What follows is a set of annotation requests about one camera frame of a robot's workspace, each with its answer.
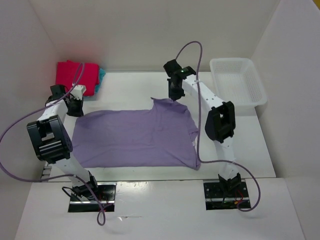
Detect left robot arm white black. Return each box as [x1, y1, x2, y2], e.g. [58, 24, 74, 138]
[26, 84, 100, 200]

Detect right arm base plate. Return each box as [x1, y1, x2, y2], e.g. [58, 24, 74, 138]
[203, 180, 251, 211]

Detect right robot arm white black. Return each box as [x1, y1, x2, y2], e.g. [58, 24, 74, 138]
[163, 59, 241, 198]

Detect magenta t shirt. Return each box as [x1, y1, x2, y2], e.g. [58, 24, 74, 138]
[55, 60, 100, 97]

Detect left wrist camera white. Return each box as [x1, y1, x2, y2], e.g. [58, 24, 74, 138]
[70, 84, 87, 100]

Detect white plastic basket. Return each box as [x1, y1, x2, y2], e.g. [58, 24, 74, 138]
[209, 57, 268, 108]

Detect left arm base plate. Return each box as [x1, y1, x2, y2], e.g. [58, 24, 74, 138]
[63, 182, 117, 213]

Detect cyan t shirt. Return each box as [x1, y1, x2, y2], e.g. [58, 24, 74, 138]
[94, 67, 106, 94]

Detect lavender t shirt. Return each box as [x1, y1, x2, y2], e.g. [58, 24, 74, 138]
[72, 98, 201, 170]

